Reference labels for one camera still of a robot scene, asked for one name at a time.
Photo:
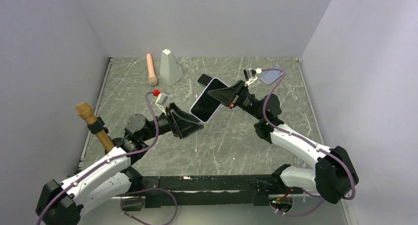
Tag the pink cylindrical handle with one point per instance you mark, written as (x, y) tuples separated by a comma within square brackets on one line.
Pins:
[(152, 78)]

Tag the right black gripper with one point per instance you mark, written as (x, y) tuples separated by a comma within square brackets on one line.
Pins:
[(231, 95)]

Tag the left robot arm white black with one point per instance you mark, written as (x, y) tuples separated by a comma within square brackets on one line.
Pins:
[(64, 203)]

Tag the wooden handle tool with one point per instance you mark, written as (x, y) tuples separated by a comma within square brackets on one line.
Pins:
[(95, 125)]

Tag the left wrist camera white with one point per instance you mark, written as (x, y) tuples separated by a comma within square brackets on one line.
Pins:
[(161, 99)]

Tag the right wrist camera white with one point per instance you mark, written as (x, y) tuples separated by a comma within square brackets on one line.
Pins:
[(251, 75)]

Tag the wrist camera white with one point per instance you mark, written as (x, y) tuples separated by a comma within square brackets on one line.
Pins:
[(161, 99), (251, 75)]

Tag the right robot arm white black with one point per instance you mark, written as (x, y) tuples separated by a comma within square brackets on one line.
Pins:
[(331, 175)]

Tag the grey trapezoid block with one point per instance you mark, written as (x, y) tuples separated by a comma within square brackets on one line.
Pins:
[(170, 70)]

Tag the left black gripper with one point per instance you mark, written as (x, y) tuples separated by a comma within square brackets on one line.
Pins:
[(181, 124)]

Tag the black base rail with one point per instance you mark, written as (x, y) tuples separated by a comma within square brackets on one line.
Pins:
[(258, 190)]

